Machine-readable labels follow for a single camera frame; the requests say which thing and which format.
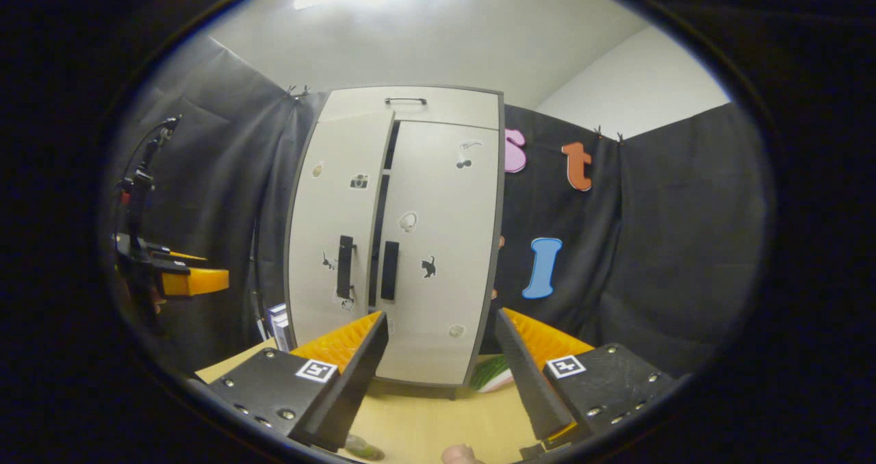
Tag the white cabinet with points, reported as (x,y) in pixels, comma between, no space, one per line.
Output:
(498,245)

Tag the green striped pink object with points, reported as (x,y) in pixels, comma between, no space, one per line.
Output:
(491,375)

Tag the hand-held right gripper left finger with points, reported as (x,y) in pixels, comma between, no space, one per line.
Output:
(356,378)

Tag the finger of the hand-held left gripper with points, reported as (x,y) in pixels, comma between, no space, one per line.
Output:
(186,255)
(198,282)

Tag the white and blue box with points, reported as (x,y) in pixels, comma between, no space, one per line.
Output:
(278,327)

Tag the green label bottle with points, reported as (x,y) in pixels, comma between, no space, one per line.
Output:
(364,447)

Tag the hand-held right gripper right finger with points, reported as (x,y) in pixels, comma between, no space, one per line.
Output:
(523,378)

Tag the white cabinet door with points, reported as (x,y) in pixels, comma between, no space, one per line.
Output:
(321,211)
(452,300)

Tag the black backdrop cloth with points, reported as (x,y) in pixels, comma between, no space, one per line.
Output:
(684,245)
(226,176)

